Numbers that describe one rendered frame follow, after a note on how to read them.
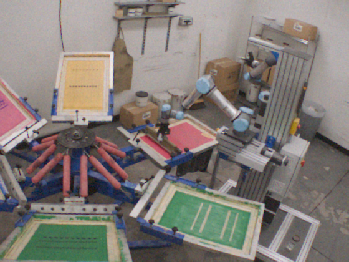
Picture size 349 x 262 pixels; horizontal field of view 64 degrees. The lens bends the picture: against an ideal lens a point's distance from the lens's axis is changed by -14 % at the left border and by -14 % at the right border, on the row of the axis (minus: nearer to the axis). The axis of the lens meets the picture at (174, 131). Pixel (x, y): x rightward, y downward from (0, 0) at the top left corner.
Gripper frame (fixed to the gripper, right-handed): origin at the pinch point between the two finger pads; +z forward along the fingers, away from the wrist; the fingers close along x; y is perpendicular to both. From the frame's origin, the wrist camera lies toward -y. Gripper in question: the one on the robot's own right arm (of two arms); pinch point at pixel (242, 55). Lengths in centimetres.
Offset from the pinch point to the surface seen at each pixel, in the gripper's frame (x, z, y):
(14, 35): -225, 148, -29
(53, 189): -223, -56, 46
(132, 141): -145, -36, 41
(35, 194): -238, -59, 43
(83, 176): -199, -79, 23
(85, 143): -190, -59, 11
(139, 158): -141, -39, 58
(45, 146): -219, -35, 20
